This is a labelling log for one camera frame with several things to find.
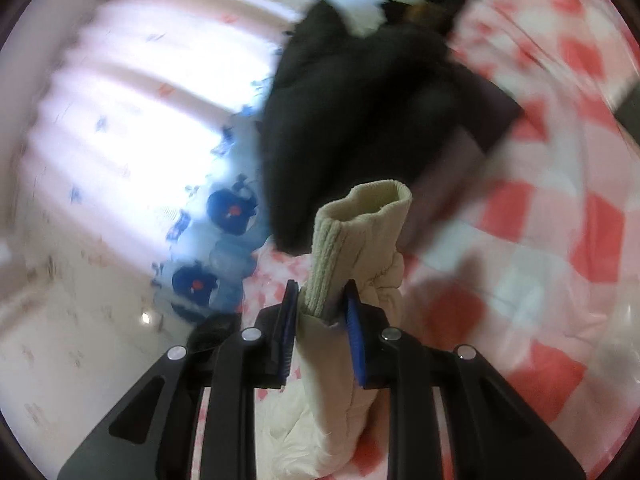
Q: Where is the mauve pink garment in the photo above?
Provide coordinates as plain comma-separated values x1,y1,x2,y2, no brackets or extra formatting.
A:
400,67,526,256

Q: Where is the cream padded jacket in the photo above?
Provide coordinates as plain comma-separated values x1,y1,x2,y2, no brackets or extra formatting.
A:
255,179,413,478

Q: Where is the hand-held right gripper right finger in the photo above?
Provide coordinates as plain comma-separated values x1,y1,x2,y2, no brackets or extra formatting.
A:
342,280,587,480

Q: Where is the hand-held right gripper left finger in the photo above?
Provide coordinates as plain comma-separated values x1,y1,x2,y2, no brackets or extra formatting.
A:
57,280,301,480

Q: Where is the black padded jacket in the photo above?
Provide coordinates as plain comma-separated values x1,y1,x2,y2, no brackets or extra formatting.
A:
257,0,481,256

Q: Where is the red white checked bedsheet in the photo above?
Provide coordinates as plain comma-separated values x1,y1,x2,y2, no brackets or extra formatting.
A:
192,0,640,480

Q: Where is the whale print curtain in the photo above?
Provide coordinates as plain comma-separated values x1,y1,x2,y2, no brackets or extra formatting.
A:
10,0,321,323

